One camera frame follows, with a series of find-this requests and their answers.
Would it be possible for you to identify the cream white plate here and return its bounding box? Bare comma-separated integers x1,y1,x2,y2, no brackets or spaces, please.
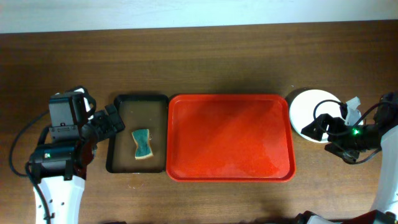
287,89,362,143

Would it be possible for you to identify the green yellow sponge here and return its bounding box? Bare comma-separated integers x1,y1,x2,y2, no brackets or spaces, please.
132,129,153,160

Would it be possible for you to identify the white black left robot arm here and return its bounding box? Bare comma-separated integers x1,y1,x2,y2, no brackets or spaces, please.
25,87,125,223

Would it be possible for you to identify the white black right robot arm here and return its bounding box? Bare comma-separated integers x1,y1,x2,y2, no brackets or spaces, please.
301,92,397,224

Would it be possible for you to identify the black plastic tray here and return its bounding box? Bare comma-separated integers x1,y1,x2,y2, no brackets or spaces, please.
106,95,169,174

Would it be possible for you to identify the red plastic tray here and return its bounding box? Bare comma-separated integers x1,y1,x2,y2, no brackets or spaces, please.
165,94,296,182

